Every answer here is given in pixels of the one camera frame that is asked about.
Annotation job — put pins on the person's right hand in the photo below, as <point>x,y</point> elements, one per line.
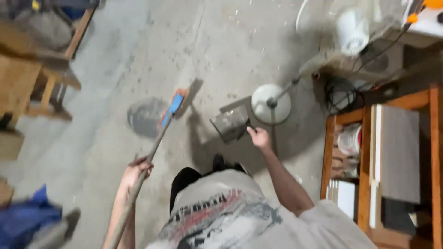
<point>259,137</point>

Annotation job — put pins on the person's left hand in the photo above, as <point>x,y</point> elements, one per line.
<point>133,172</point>

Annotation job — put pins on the person's left fingers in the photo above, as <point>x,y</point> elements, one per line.
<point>145,164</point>

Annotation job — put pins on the person's right fingers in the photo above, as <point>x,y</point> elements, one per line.
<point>250,131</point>

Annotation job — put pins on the grey metal dustpan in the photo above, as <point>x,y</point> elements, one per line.
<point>231,123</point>

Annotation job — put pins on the white standing fan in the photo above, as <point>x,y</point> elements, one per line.
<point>273,100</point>

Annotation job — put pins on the person's black shoes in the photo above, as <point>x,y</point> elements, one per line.
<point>225,164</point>

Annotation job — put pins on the person's white printed shirt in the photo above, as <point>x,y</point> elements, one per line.
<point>249,218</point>

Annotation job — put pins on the blue cloth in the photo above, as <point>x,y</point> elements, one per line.
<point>26,218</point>

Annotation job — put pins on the cardboard box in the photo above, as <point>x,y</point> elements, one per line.
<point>10,145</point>

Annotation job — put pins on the wooden shelf rack with supplies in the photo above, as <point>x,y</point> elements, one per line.
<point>384,166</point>

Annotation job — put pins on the white plastic bucket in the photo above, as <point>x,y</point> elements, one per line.
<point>353,31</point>

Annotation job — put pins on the wooden workbench with tools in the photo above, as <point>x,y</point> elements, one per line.
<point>33,55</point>

